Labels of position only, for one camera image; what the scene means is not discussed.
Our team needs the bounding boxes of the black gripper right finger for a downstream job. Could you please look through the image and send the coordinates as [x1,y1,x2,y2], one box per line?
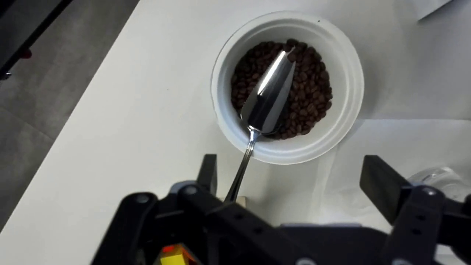
[359,155,471,265]

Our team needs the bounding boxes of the dark coffee beans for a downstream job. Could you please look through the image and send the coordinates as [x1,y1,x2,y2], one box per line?
[229,38,334,141]

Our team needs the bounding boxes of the yellow toy block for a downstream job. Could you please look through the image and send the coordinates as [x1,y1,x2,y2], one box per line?
[159,243,197,265]

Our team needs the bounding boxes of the white round bowl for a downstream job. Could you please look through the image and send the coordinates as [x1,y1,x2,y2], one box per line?
[209,10,366,166]

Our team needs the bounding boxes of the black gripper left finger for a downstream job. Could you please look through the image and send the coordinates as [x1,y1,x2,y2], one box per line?
[89,153,295,265]

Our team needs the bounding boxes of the shiny metal scoop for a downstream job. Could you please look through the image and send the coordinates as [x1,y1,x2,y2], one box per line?
[223,47,297,203]

